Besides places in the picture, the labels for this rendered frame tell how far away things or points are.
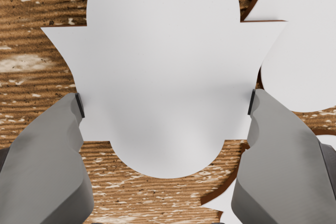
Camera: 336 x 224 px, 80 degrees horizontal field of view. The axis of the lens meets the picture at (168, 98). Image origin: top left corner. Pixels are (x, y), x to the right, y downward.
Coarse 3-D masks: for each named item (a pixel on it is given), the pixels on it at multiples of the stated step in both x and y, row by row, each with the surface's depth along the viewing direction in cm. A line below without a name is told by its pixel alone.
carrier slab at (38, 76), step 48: (0, 0) 11; (48, 0) 11; (240, 0) 11; (0, 48) 12; (48, 48) 12; (0, 96) 14; (48, 96) 14; (0, 144) 16; (96, 144) 16; (240, 144) 16; (96, 192) 19; (144, 192) 19; (192, 192) 19
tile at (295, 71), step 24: (264, 0) 11; (288, 0) 11; (312, 0) 11; (288, 24) 11; (312, 24) 11; (288, 48) 12; (312, 48) 12; (264, 72) 13; (288, 72) 13; (312, 72) 13; (288, 96) 13; (312, 96) 14
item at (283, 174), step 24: (264, 96) 10; (264, 120) 9; (288, 120) 9; (264, 144) 7; (288, 144) 7; (312, 144) 7; (240, 168) 7; (264, 168) 7; (288, 168) 6; (312, 168) 6; (240, 192) 6; (264, 192) 6; (288, 192) 6; (312, 192) 6; (240, 216) 7; (264, 216) 6; (288, 216) 5; (312, 216) 5
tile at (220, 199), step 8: (320, 136) 15; (328, 136) 15; (232, 176) 18; (224, 184) 18; (232, 184) 18; (216, 192) 19; (224, 192) 18; (232, 192) 18; (200, 200) 19; (208, 200) 19; (216, 200) 18; (224, 200) 19; (216, 208) 19; (224, 208) 19; (224, 216) 20; (232, 216) 20
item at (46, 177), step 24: (72, 96) 11; (48, 120) 9; (72, 120) 9; (24, 144) 8; (48, 144) 8; (72, 144) 9; (24, 168) 7; (48, 168) 7; (72, 168) 7; (0, 192) 6; (24, 192) 6; (48, 192) 6; (72, 192) 6; (0, 216) 5; (24, 216) 5; (48, 216) 5; (72, 216) 6
